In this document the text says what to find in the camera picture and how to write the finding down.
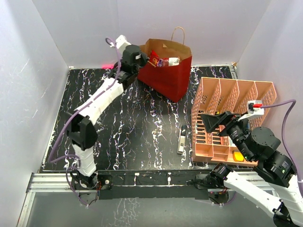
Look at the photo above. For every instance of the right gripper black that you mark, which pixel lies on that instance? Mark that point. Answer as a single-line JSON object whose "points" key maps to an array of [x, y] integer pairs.
{"points": [[210, 121]]}

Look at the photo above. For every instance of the red cookie snack bag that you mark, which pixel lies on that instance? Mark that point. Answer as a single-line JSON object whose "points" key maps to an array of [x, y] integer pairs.
{"points": [[153, 58]]}

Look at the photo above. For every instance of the aluminium front rail frame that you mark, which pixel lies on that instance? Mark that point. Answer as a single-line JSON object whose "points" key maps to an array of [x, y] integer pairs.
{"points": [[50, 203]]}

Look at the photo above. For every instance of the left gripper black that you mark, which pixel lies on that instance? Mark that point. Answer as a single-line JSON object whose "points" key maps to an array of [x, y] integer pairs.
{"points": [[143, 59]]}

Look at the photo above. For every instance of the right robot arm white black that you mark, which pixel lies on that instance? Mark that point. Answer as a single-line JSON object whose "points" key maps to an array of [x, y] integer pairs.
{"points": [[258, 145]]}

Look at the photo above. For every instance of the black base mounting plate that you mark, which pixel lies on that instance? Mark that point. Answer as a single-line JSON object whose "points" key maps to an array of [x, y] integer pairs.
{"points": [[118, 184]]}

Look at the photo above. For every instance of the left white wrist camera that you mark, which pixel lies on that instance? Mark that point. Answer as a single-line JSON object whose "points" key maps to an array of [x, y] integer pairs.
{"points": [[121, 43]]}

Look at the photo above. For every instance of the red brown paper bag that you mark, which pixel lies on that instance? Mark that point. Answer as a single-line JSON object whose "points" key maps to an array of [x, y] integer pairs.
{"points": [[171, 82]]}

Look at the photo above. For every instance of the pink tape strip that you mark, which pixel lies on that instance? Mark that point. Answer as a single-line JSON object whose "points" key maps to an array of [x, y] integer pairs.
{"points": [[107, 66]]}

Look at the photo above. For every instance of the yellow sticky note pad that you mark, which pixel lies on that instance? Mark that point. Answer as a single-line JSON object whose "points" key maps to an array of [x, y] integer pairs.
{"points": [[238, 157]]}

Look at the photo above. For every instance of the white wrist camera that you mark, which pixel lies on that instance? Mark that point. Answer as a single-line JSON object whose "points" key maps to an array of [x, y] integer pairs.
{"points": [[254, 110], [121, 43]]}

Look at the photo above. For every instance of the black silver stapler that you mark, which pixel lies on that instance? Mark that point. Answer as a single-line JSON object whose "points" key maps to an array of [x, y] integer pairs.
{"points": [[182, 139]]}

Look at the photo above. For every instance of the peach plastic desk organizer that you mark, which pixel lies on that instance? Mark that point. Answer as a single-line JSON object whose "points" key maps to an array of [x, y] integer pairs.
{"points": [[217, 104]]}

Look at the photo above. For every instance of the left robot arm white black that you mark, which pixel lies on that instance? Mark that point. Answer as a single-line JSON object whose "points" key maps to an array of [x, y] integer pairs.
{"points": [[81, 125]]}

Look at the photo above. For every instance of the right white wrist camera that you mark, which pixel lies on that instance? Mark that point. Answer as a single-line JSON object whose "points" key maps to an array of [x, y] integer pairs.
{"points": [[254, 110]]}

